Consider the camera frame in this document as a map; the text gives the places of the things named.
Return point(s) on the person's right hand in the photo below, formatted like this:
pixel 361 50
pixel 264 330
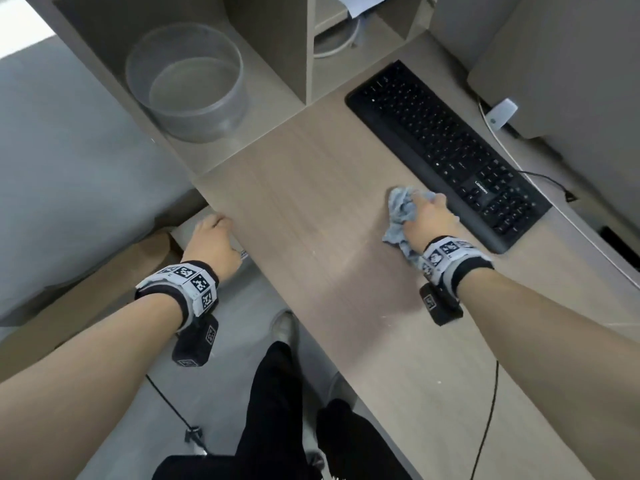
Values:
pixel 434 222

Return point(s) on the person's left hand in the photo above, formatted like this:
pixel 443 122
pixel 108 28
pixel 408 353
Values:
pixel 210 247

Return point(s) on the person's left fingers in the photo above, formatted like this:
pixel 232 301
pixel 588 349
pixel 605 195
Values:
pixel 216 222

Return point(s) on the person's right fingers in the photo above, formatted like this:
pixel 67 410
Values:
pixel 439 199

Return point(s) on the blue cleaning cloth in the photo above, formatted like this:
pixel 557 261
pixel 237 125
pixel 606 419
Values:
pixel 401 214

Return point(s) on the person's left forearm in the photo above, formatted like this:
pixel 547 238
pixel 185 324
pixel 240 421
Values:
pixel 85 374

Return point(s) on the person's right forearm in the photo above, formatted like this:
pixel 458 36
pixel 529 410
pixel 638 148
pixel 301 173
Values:
pixel 555 354

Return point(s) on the black computer keyboard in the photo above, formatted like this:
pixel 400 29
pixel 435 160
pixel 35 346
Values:
pixel 440 144

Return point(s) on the right marker wristband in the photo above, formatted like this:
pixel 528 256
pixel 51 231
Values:
pixel 452 259

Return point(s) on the marker wristband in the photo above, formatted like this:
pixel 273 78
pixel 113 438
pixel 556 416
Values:
pixel 452 259
pixel 187 282

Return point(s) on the left marker wristband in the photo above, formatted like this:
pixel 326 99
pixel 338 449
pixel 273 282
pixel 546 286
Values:
pixel 187 282

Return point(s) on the white plug adapter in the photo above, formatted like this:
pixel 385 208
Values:
pixel 502 113

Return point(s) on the clear round plastic container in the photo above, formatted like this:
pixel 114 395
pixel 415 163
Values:
pixel 192 99

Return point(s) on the person's grey left shoe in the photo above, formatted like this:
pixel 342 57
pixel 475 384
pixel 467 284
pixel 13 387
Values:
pixel 286 329

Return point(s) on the brown cardboard box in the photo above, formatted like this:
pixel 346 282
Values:
pixel 85 304

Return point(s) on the grey monitor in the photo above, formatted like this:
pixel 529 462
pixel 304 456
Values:
pixel 565 69

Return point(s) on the wooden shelf unit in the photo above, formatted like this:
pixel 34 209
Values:
pixel 272 49

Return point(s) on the person's black trousers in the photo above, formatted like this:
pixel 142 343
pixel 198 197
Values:
pixel 280 419

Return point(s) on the white paper sheet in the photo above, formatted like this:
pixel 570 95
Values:
pixel 360 3

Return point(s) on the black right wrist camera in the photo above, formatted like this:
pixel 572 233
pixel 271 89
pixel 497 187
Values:
pixel 440 304

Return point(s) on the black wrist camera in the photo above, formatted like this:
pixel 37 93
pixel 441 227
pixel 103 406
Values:
pixel 195 342
pixel 440 304

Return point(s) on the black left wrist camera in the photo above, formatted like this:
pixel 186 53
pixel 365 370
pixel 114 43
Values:
pixel 195 342

